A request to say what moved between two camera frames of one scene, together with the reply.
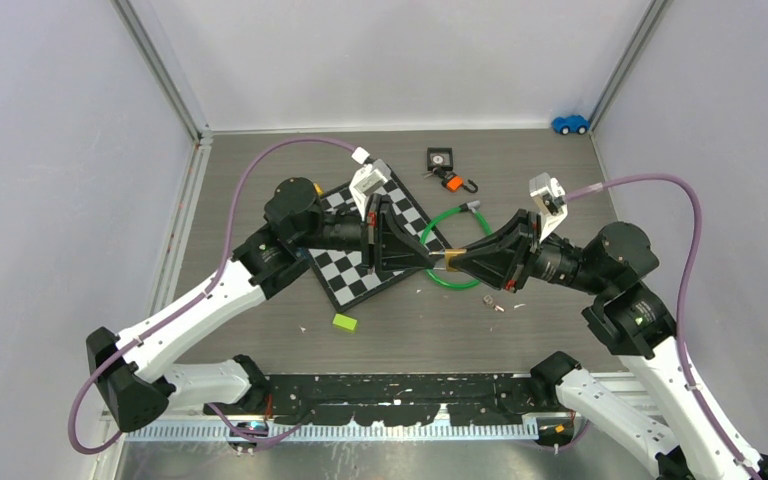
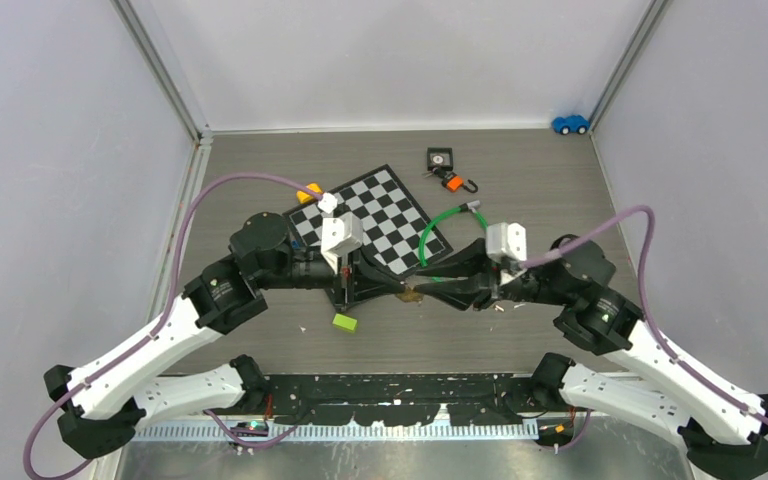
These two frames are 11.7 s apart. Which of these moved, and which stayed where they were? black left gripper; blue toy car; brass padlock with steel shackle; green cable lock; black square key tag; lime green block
Moved: black left gripper; brass padlock with steel shackle
Stayed: lime green block; black square key tag; blue toy car; green cable lock
